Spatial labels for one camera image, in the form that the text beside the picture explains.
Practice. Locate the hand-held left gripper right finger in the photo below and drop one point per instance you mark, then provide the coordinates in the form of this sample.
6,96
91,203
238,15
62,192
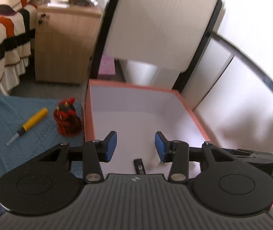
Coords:
160,148

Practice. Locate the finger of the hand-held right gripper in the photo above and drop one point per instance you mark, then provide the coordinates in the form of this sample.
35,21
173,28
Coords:
254,158

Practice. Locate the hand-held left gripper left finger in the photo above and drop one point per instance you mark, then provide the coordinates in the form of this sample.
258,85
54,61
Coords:
111,148

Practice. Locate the small black device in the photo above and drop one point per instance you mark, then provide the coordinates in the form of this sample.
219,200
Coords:
139,167

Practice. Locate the pink cardboard box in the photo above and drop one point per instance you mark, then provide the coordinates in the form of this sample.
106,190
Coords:
139,110

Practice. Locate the white round bin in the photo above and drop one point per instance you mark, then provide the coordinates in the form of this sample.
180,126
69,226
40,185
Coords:
141,73

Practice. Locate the yellow screwdriver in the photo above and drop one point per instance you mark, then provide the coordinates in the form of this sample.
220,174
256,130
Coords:
33,120

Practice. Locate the wooden nightstand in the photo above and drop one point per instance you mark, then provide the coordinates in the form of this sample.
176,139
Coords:
64,43

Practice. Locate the nightstand keys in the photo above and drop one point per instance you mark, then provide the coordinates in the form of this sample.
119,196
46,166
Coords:
41,19

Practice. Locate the striped bed blanket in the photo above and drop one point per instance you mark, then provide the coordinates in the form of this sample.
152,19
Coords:
7,40

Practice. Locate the white papers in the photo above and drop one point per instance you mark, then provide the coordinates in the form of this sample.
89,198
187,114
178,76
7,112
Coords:
57,2

